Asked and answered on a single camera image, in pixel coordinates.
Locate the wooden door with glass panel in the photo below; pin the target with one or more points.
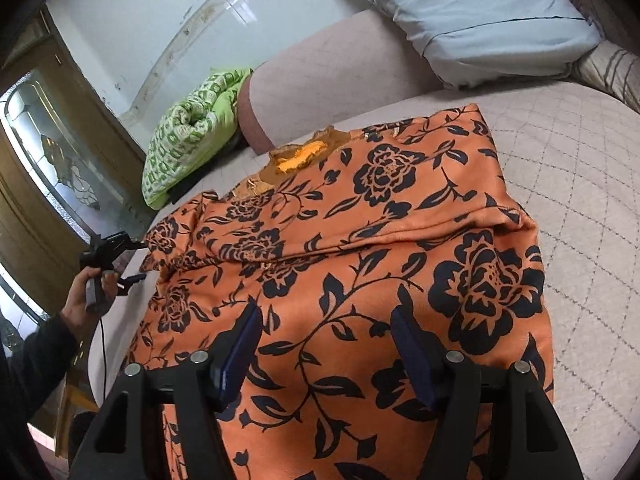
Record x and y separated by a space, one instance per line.
45 175

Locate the person's left forearm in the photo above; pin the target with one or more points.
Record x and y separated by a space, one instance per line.
35 375

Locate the pink bolster cushion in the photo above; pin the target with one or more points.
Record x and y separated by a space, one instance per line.
310 75

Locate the orange black floral garment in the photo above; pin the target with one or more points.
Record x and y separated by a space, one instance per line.
360 270

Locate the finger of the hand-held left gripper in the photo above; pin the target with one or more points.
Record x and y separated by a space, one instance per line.
129 282
126 242

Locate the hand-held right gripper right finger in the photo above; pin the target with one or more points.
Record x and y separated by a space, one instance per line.
412 355

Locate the green patterned blanket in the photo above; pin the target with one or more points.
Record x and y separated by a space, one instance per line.
192 130

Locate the light blue pillow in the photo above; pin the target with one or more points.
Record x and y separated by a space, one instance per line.
480 20

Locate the person's left hand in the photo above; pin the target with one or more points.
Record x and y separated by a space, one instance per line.
75 297

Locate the beige striped pillow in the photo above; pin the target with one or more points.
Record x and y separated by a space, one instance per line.
607 67

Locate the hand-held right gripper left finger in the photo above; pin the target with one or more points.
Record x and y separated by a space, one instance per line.
242 350

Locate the pink quilted bed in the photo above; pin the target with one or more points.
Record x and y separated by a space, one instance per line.
575 200

